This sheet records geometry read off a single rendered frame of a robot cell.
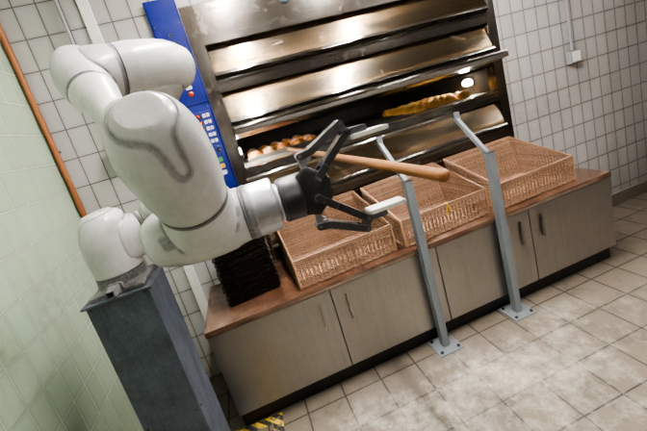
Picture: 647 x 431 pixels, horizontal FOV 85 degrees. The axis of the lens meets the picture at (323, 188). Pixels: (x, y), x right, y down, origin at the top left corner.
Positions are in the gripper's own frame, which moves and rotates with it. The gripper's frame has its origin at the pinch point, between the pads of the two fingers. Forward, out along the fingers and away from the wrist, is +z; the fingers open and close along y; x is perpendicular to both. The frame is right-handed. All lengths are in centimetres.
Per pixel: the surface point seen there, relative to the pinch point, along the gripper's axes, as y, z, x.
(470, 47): -24, 139, -155
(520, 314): 126, 94, -94
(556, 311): 127, 110, -86
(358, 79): -23, 57, -154
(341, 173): 29, 31, -153
